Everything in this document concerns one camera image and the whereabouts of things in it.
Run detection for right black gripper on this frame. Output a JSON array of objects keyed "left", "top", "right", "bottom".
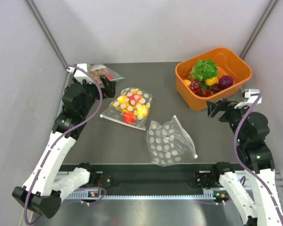
[{"left": 207, "top": 97, "right": 252, "bottom": 143}]

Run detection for fake red onion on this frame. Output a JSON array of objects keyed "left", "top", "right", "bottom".
[{"left": 218, "top": 75, "right": 233, "bottom": 89}]

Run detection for polka dot bag with fruit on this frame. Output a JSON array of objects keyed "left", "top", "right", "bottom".
[{"left": 100, "top": 87, "right": 153, "bottom": 130}]

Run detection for fake green lettuce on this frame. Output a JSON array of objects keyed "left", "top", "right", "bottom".
[{"left": 190, "top": 60, "right": 218, "bottom": 81}]

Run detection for polka dot bag with vegetables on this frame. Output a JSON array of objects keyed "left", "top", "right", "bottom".
[{"left": 146, "top": 115, "right": 198, "bottom": 167}]

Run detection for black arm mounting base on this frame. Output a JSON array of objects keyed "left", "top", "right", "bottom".
[{"left": 61, "top": 163, "right": 229, "bottom": 191}]

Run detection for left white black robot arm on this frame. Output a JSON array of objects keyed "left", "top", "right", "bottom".
[{"left": 12, "top": 75, "right": 116, "bottom": 219}]

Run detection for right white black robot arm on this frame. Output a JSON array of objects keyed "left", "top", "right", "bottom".
[{"left": 207, "top": 95, "right": 283, "bottom": 226}]

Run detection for clear bag with nuts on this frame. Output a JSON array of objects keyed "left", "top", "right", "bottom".
[{"left": 87, "top": 64, "right": 124, "bottom": 83}]

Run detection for fake red strawberries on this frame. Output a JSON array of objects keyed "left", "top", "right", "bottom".
[{"left": 192, "top": 87, "right": 212, "bottom": 97}]

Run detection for fake meat slice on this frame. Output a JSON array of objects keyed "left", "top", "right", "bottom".
[{"left": 211, "top": 83, "right": 223, "bottom": 93}]

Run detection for yellow fake lemon lower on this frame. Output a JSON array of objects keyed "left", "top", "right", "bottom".
[{"left": 204, "top": 77, "right": 218, "bottom": 86}]

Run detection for fake purple grapes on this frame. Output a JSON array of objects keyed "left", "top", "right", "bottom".
[{"left": 188, "top": 80, "right": 201, "bottom": 94}]

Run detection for small orange fake fruit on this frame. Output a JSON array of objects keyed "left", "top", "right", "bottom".
[{"left": 183, "top": 80, "right": 191, "bottom": 86}]

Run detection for orange plastic bin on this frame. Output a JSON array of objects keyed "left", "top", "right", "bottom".
[{"left": 175, "top": 48, "right": 252, "bottom": 111}]

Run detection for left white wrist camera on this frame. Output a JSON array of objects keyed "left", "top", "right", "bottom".
[{"left": 67, "top": 63, "right": 93, "bottom": 84}]

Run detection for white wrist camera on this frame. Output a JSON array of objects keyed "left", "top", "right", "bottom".
[
  {"left": 234, "top": 89, "right": 260, "bottom": 109},
  {"left": 67, "top": 63, "right": 93, "bottom": 84}
]

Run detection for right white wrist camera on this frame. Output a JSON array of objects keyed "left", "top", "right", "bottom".
[{"left": 234, "top": 89, "right": 260, "bottom": 109}]

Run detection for grey slotted cable duct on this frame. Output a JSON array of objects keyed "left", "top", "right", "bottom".
[{"left": 66, "top": 190, "right": 229, "bottom": 200}]

